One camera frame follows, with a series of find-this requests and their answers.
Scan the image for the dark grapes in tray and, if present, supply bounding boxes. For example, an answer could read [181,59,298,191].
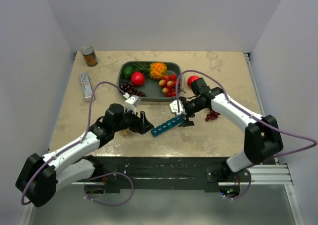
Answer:
[120,80,146,97]

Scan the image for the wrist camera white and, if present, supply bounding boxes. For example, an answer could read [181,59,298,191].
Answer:
[124,95,141,115]
[169,100,184,116]

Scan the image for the teal weekly pill organizer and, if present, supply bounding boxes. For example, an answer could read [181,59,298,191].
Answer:
[151,116,183,137]

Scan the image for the red grapes on table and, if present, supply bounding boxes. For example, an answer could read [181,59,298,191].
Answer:
[205,110,221,122]

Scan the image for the orange spiky fruit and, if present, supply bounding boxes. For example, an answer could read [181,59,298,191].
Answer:
[149,62,167,80]

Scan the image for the red apple in tray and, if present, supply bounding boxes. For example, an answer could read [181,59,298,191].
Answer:
[131,72,146,86]

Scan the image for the red apple on table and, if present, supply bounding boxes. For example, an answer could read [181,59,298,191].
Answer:
[187,75,200,88]

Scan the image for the cherry and strawberry bunch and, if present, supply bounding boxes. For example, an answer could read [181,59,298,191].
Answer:
[159,74,177,97]

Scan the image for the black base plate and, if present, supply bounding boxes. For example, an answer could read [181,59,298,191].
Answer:
[85,155,251,193]

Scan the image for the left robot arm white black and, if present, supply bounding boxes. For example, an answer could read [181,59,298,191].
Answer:
[15,103,154,207]

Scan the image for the purple silver toothpaste box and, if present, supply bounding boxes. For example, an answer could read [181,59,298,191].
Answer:
[79,72,95,102]

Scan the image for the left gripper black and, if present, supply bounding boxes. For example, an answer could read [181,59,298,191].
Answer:
[113,106,154,134]

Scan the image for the green lime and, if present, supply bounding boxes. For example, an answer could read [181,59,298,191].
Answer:
[123,66,135,78]

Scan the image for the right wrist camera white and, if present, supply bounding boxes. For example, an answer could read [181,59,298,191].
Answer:
[169,100,184,116]

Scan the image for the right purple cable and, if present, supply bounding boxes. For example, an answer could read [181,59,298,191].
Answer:
[175,69,318,161]

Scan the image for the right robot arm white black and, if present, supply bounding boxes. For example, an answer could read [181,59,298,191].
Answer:
[169,78,283,182]

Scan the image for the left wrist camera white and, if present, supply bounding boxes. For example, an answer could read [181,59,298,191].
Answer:
[124,95,141,115]

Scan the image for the grey fruit tray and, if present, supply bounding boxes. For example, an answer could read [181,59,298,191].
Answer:
[117,61,181,102]

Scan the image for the small amber glass jar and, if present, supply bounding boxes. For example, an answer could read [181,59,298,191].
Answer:
[119,129,132,137]

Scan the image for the tin can orange label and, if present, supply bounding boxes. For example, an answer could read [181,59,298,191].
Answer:
[80,46,98,67]

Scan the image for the green leafy sprig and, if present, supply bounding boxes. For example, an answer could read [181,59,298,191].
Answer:
[134,62,150,74]

